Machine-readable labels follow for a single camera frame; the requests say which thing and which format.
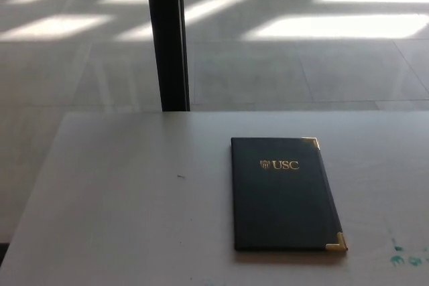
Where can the dark blue diary gold corners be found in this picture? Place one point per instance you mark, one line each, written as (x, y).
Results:
(281, 205)

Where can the black vertical window frame post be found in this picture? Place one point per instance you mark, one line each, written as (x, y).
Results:
(167, 38)

